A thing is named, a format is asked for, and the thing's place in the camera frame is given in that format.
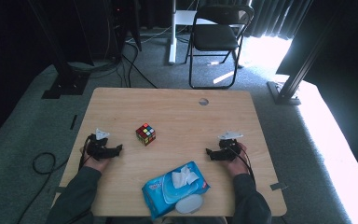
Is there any multicoloured puzzle cube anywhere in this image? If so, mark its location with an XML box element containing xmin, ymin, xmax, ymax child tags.
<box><xmin>135</xmin><ymin>122</ymin><xmax>157</xmax><ymax>147</ymax></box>

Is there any person's right hand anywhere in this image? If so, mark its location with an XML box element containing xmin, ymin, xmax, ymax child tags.
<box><xmin>227</xmin><ymin>142</ymin><xmax>250</xmax><ymax>177</ymax></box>

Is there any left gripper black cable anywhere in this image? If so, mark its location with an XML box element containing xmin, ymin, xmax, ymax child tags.
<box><xmin>78</xmin><ymin>133</ymin><xmax>96</xmax><ymax>172</ymax></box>

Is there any white wet wipe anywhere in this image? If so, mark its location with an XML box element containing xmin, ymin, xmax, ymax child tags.
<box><xmin>171</xmin><ymin>165</ymin><xmax>200</xmax><ymax>189</ymax></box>

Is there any blue wet wipe packet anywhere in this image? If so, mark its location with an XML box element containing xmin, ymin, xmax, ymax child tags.
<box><xmin>141</xmin><ymin>161</ymin><xmax>211</xmax><ymax>221</ymax></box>

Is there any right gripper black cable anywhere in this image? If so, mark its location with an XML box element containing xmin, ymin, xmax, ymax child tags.
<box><xmin>227</xmin><ymin>143</ymin><xmax>257</xmax><ymax>185</ymax></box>

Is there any black metal stand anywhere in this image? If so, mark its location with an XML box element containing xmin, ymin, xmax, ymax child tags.
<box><xmin>27</xmin><ymin>0</ymin><xmax>91</xmax><ymax>100</ymax></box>
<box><xmin>267</xmin><ymin>0</ymin><xmax>347</xmax><ymax>106</ymax></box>

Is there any white desk frame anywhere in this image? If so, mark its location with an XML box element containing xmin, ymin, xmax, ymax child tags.
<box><xmin>168</xmin><ymin>0</ymin><xmax>219</xmax><ymax>65</ymax></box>

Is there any black folding chair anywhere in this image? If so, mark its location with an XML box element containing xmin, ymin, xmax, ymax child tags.
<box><xmin>185</xmin><ymin>4</ymin><xmax>255</xmax><ymax>91</ymax></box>

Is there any bundle of dark cables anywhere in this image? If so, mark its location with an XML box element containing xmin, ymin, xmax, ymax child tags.
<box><xmin>67</xmin><ymin>58</ymin><xmax>120</xmax><ymax>79</ymax></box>

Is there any black floor cable loop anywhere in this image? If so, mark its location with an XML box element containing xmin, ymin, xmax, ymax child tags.
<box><xmin>16</xmin><ymin>151</ymin><xmax>70</xmax><ymax>224</ymax></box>

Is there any white floor cable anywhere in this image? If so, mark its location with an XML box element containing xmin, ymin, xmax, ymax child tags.
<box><xmin>126</xmin><ymin>25</ymin><xmax>172</xmax><ymax>45</ymax></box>

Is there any person's left hand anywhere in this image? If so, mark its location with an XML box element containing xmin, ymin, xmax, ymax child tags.
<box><xmin>80</xmin><ymin>148</ymin><xmax>111</xmax><ymax>174</ymax></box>

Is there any black equipment rack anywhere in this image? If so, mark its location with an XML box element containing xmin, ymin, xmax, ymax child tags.
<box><xmin>74</xmin><ymin>0</ymin><xmax>143</xmax><ymax>63</ymax></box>

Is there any black curtain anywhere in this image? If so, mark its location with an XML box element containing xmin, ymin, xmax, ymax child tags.
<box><xmin>276</xmin><ymin>0</ymin><xmax>358</xmax><ymax>191</ymax></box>

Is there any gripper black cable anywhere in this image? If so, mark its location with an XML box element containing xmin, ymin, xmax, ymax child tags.
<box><xmin>78</xmin><ymin>133</ymin><xmax>96</xmax><ymax>172</ymax></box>
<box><xmin>227</xmin><ymin>143</ymin><xmax>257</xmax><ymax>185</ymax></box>

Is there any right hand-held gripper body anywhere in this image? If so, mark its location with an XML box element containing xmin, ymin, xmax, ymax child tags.
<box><xmin>217</xmin><ymin>130</ymin><xmax>244</xmax><ymax>161</ymax></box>

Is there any dark pleated curtain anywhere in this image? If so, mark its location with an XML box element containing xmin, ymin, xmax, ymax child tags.
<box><xmin>247</xmin><ymin>0</ymin><xmax>296</xmax><ymax>41</ymax></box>

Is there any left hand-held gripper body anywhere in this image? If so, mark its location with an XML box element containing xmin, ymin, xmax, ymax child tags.
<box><xmin>86</xmin><ymin>128</ymin><xmax>114</xmax><ymax>161</ymax></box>

